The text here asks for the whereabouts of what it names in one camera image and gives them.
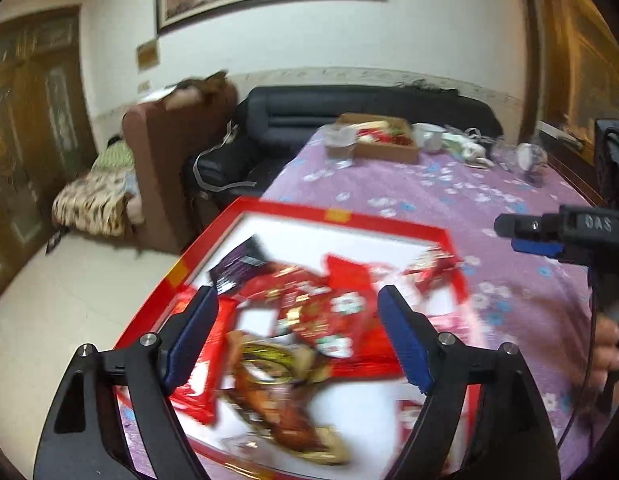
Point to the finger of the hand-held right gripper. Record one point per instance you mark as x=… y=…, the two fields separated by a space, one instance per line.
x=527 y=225
x=537 y=249

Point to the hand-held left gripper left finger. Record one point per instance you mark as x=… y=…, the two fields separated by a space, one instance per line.
x=189 y=340

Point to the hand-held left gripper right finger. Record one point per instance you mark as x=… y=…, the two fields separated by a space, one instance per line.
x=404 y=340

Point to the long red snack packet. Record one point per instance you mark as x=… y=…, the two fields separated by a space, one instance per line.
x=204 y=375

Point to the small red and white candy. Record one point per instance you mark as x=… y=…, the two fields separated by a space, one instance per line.
x=432 y=267

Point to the plain red snack packet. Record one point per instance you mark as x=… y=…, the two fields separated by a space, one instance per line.
x=352 y=272

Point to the red box with white inside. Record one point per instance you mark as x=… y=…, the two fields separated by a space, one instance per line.
x=369 y=420

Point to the purple snack packet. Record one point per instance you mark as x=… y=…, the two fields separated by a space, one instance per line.
x=239 y=265

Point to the dark red snack packet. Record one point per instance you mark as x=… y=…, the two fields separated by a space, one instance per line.
x=284 y=290

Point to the person's right hand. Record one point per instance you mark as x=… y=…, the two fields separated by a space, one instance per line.
x=604 y=355

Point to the purple floral tablecloth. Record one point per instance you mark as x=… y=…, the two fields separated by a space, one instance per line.
x=509 y=300

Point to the black pen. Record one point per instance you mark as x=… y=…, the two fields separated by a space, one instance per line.
x=504 y=166

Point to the white round dish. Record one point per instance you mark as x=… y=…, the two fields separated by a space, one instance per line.
x=529 y=155

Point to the small red snack packet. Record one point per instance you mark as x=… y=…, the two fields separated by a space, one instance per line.
x=409 y=417

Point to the clear plastic wrapper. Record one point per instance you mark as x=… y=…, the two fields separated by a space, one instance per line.
x=502 y=149

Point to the white plastic bag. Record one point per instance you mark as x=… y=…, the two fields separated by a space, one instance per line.
x=467 y=152

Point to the golden snack packet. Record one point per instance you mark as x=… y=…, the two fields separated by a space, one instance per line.
x=284 y=410

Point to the white mug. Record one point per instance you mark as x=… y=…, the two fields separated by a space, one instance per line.
x=429 y=139

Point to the brown cardboard box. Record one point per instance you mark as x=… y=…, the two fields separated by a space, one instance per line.
x=389 y=152

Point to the red packet in cardboard box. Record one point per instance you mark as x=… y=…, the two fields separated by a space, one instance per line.
x=389 y=137

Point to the small black floor object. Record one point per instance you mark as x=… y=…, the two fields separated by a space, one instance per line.
x=54 y=244

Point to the patterned beige blanket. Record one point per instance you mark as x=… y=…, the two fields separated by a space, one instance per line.
x=89 y=205

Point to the wooden glass cabinet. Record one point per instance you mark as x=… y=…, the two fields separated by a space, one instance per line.
x=579 y=60

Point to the brown armchair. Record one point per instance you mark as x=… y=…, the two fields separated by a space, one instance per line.
x=164 y=160

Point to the cream long packet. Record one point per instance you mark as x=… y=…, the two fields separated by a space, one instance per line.
x=372 y=124

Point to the green striped cloth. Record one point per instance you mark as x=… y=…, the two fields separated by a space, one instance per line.
x=114 y=155

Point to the clear plastic cup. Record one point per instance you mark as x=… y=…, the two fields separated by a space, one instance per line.
x=339 y=147

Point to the black leather sofa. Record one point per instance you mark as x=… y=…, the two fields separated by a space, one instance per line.
x=314 y=105

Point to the white paper sheet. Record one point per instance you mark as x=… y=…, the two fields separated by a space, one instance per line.
x=157 y=95

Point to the brown clothes heap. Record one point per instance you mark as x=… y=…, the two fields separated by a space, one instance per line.
x=199 y=87

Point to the wooden glass door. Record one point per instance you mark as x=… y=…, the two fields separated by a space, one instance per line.
x=29 y=135

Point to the wall socket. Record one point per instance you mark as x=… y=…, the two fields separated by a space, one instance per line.
x=144 y=86

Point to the golden wall plaque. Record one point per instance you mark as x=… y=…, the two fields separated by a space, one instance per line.
x=147 y=55

